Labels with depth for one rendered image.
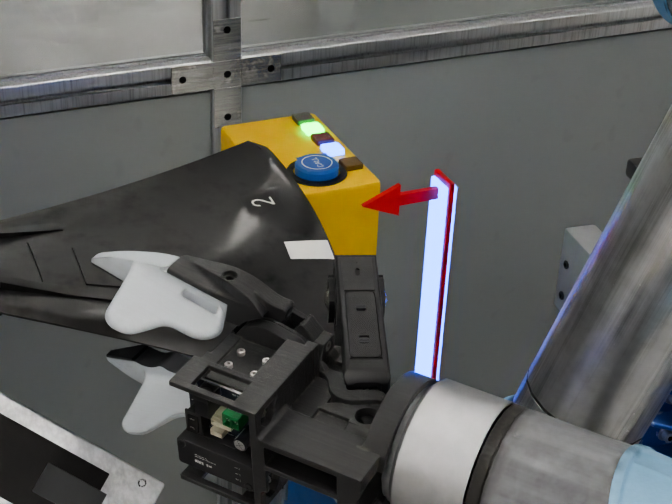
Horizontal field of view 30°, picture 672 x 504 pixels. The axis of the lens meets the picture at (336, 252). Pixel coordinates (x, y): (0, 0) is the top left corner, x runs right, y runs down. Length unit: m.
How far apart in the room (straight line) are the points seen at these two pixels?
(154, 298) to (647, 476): 0.28
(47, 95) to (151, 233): 0.73
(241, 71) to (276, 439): 1.00
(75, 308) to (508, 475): 0.29
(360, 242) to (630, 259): 0.52
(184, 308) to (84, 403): 1.09
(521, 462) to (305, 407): 0.12
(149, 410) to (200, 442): 0.07
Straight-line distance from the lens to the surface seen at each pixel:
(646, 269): 0.67
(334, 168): 1.13
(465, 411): 0.62
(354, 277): 0.72
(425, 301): 0.93
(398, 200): 0.87
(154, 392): 0.75
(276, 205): 0.87
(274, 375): 0.64
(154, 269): 0.70
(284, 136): 1.20
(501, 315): 1.99
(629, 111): 1.93
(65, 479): 0.87
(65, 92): 1.55
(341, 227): 1.13
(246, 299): 0.67
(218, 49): 1.56
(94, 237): 0.82
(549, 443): 0.61
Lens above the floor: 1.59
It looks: 31 degrees down
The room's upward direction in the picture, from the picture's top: 2 degrees clockwise
